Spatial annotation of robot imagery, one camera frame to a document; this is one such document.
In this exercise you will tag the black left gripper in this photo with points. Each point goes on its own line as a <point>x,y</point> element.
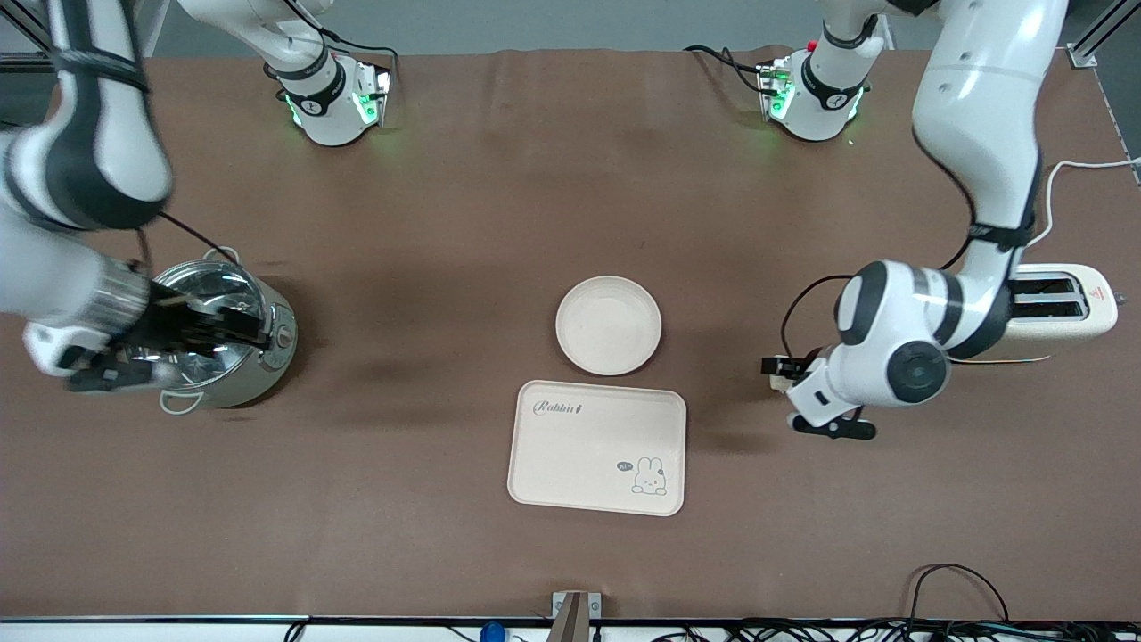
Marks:
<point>800,366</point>

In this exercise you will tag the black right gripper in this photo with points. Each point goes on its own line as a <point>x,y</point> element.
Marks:
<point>166,325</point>

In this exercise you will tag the round cream plate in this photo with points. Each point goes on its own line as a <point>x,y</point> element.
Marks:
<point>609,325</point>

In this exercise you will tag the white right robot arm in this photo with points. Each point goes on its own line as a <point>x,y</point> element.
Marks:
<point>107,134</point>

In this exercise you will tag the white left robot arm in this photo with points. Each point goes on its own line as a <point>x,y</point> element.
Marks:
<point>976,107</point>

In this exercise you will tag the cream rabbit print tray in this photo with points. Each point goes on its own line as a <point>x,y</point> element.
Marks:
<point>588,450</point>

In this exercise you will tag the stainless steel pot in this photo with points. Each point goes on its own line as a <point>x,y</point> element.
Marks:
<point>258,374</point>

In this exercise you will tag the cream two-slot toaster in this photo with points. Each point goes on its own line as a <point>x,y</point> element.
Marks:
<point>1083,321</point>

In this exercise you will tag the brown table cover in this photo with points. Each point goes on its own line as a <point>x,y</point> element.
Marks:
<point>535,178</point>

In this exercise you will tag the blue round cap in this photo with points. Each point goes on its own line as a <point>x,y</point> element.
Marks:
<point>492,633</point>

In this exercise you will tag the grey metal camera bracket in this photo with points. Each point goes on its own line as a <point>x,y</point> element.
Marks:
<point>576,615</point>

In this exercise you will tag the aluminium frame profile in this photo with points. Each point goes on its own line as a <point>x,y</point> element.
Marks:
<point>22,31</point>
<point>1101,31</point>

